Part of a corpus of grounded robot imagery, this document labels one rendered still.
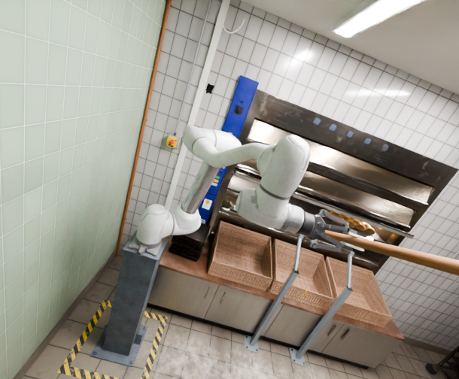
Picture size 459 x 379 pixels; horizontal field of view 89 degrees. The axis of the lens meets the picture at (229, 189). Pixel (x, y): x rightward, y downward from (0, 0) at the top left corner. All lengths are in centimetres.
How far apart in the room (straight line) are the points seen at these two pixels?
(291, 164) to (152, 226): 98
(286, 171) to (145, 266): 116
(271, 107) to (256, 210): 147
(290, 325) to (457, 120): 226
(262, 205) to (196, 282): 155
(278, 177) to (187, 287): 171
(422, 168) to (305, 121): 116
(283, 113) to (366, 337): 218
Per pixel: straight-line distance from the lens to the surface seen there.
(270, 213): 70
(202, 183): 131
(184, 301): 234
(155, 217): 140
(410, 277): 337
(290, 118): 211
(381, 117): 237
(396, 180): 264
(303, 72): 212
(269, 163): 67
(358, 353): 303
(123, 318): 198
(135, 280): 168
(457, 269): 65
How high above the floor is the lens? 203
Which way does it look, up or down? 22 degrees down
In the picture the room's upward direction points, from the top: 22 degrees clockwise
